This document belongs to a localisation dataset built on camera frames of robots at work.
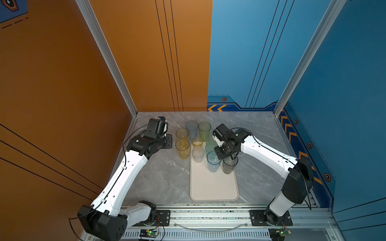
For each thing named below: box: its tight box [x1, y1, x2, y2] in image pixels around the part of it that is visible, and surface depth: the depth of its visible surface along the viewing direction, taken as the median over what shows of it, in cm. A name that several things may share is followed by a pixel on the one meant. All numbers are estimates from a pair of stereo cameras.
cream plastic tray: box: [189, 141, 240, 202], surface depth 87 cm
